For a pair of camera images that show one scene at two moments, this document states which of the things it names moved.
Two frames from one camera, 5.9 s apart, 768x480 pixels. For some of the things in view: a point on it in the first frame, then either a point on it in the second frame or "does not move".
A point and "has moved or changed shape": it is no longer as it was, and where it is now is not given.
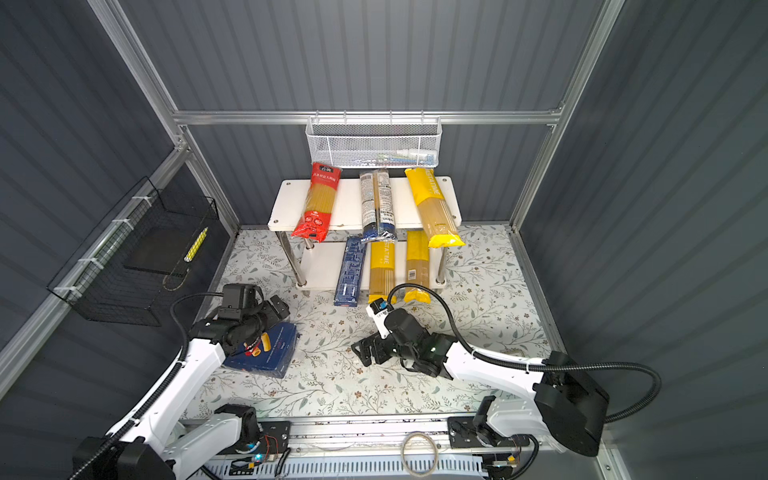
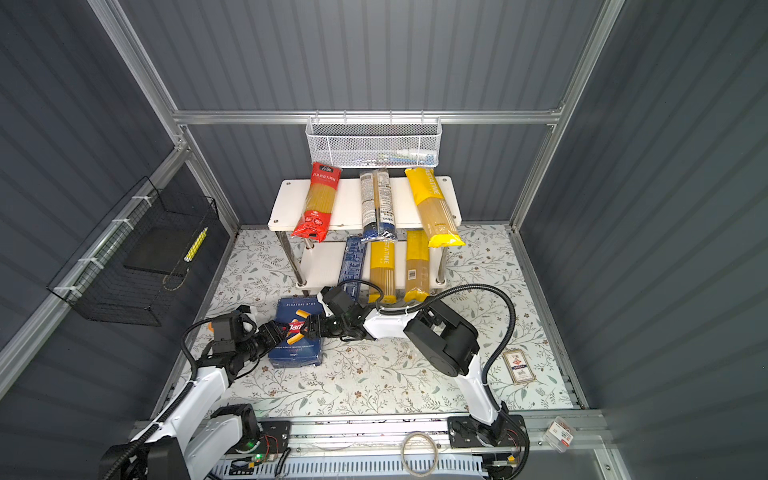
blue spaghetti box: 350,272 does not move
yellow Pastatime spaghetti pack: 382,270 does not move
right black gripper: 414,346 → 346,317
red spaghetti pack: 316,215 does not move
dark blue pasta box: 277,361 has moved or changed shape
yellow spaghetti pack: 439,225 does not move
